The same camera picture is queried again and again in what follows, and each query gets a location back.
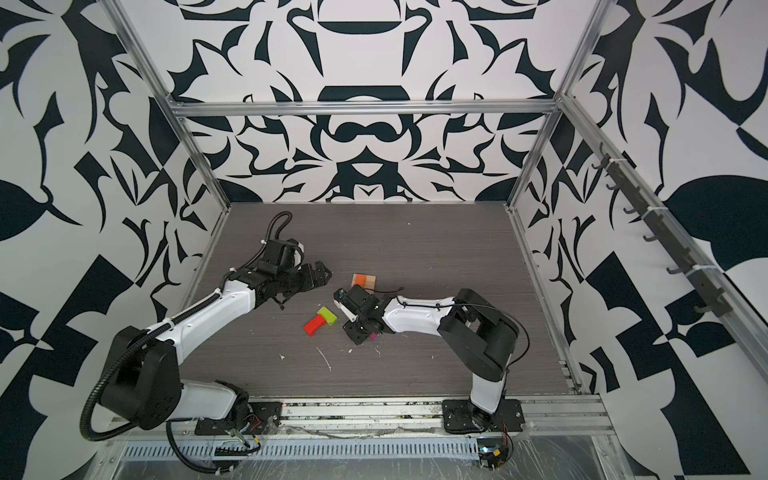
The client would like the black corrugated cable hose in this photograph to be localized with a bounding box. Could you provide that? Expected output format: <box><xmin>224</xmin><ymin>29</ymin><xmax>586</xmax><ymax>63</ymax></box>
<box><xmin>164</xmin><ymin>419</ymin><xmax>241</xmax><ymax>476</ymax></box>

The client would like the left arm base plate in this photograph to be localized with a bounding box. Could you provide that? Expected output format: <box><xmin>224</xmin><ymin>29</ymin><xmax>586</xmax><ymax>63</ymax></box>
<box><xmin>194</xmin><ymin>401</ymin><xmax>283</xmax><ymax>436</ymax></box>

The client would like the grey wall hook rack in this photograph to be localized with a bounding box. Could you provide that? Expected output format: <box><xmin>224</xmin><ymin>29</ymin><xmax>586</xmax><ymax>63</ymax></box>
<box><xmin>594</xmin><ymin>145</ymin><xmax>733</xmax><ymax>318</ymax></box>

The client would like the red arch wood block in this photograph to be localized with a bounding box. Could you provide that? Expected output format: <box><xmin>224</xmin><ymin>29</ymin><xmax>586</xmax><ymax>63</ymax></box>
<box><xmin>303</xmin><ymin>314</ymin><xmax>327</xmax><ymax>337</ymax></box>

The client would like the aluminium cage frame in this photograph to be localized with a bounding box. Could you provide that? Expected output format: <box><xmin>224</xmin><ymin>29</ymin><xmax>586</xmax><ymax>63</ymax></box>
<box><xmin>101</xmin><ymin>1</ymin><xmax>767</xmax><ymax>376</ymax></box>

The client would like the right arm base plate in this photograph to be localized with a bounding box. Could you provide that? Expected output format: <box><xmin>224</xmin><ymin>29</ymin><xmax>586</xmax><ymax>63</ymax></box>
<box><xmin>441</xmin><ymin>398</ymin><xmax>525</xmax><ymax>435</ymax></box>

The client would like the aluminium mounting rail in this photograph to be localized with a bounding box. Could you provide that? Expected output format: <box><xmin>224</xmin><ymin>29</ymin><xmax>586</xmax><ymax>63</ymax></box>
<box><xmin>104</xmin><ymin>392</ymin><xmax>616</xmax><ymax>442</ymax></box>

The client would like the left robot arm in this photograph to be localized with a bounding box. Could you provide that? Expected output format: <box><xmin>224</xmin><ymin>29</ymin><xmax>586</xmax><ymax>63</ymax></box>
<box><xmin>79</xmin><ymin>211</ymin><xmax>332</xmax><ymax>442</ymax></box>

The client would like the white slotted cable duct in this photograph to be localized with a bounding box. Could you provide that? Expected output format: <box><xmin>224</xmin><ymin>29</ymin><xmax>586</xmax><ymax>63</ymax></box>
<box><xmin>119</xmin><ymin>436</ymin><xmax>481</xmax><ymax>463</ymax></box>

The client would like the green wood block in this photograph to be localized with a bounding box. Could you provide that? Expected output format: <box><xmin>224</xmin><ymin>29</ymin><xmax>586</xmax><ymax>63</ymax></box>
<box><xmin>317</xmin><ymin>306</ymin><xmax>338</xmax><ymax>325</ymax></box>

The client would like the green lit controller board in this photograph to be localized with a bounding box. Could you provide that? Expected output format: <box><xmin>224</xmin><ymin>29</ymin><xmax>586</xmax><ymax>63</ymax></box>
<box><xmin>478</xmin><ymin>444</ymin><xmax>510</xmax><ymax>470</ymax></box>

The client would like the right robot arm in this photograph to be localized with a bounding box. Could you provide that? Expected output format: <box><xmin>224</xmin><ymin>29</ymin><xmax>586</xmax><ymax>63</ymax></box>
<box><xmin>334</xmin><ymin>285</ymin><xmax>527</xmax><ymax>416</ymax></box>

